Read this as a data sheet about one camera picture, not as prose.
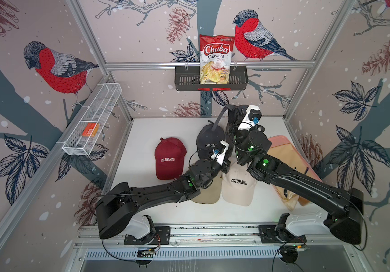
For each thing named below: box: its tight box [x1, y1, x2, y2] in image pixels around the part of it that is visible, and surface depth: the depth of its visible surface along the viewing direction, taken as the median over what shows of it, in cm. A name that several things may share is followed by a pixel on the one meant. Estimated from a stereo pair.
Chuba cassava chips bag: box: [199, 34, 236, 85], surface depth 87 cm
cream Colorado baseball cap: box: [221, 160, 258, 207], surface depth 87 cm
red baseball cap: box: [154, 137, 188, 180], surface depth 96 cm
